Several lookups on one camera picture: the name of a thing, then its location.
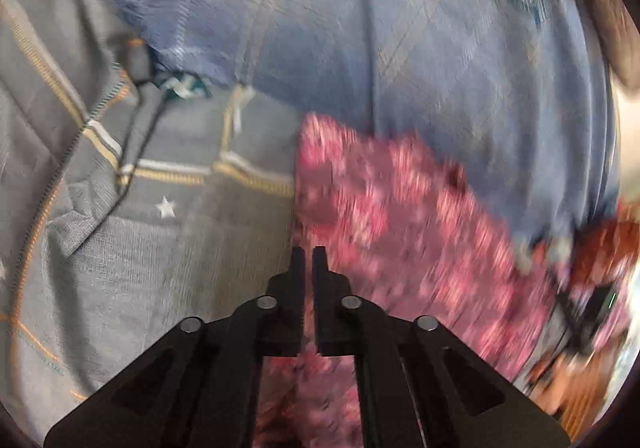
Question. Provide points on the blue plaid quilt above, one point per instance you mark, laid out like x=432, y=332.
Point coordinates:
x=350, y=28

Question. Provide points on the red plastic bag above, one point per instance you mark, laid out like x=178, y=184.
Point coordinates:
x=610, y=248

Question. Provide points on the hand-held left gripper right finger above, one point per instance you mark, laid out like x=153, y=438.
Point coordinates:
x=321, y=278

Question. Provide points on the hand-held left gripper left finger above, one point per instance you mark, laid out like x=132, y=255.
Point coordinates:
x=297, y=278

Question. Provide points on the grey zip hoodie with stars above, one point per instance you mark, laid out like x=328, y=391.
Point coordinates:
x=150, y=278

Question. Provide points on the pink floral garment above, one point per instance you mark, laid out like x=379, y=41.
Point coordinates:
x=400, y=208

